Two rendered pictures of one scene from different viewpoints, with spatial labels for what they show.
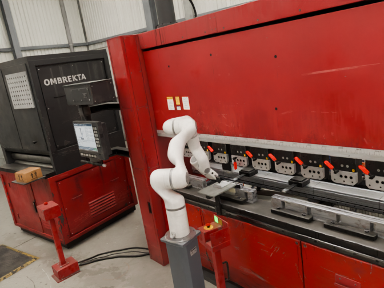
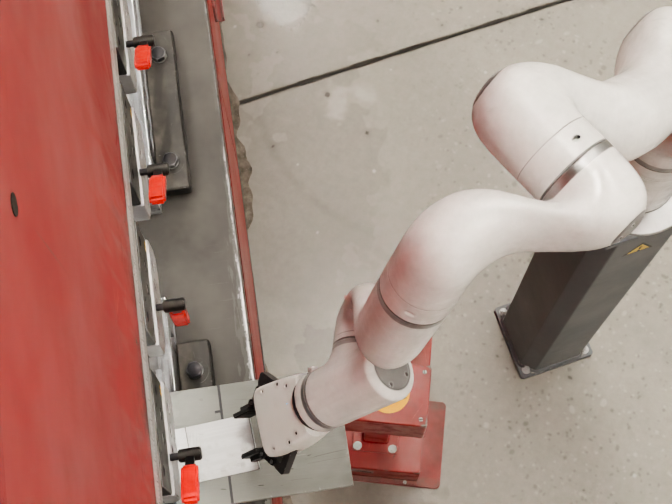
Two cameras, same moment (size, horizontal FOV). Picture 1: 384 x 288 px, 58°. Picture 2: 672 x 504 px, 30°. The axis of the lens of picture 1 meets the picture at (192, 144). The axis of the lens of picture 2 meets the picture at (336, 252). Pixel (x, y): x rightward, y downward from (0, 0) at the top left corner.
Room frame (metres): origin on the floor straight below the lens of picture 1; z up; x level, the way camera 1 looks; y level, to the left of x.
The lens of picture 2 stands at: (2.76, 0.13, 2.88)
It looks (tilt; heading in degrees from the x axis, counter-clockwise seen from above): 72 degrees down; 213
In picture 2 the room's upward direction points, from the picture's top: 2 degrees counter-clockwise
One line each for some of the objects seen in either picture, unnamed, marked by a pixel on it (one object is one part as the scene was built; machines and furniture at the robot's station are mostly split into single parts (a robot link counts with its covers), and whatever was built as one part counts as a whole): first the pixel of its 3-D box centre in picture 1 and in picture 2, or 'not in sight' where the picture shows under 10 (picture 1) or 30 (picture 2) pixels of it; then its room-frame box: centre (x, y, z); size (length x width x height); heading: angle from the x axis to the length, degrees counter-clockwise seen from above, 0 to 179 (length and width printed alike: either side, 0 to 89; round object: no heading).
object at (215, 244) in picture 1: (213, 232); (384, 368); (2.32, -0.06, 0.75); 0.20 x 0.16 x 0.18; 25
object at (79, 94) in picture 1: (95, 126); not in sight; (3.33, 0.90, 1.53); 0.51 x 0.25 x 0.85; 45
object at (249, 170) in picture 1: (242, 174); not in sight; (2.75, -0.38, 1.01); 0.26 x 0.12 x 0.05; 130
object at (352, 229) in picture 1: (349, 230); not in sight; (1.84, -0.85, 0.89); 0.30 x 0.05 x 0.03; 40
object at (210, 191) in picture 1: (216, 188); (258, 439); (2.56, -0.14, 1.00); 0.26 x 0.18 x 0.01; 130
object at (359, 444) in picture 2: not in sight; (376, 429); (2.32, -0.06, 0.13); 0.10 x 0.10 x 0.01; 25
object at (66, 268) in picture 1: (56, 239); not in sight; (3.30, 1.55, 0.41); 0.25 x 0.20 x 0.83; 130
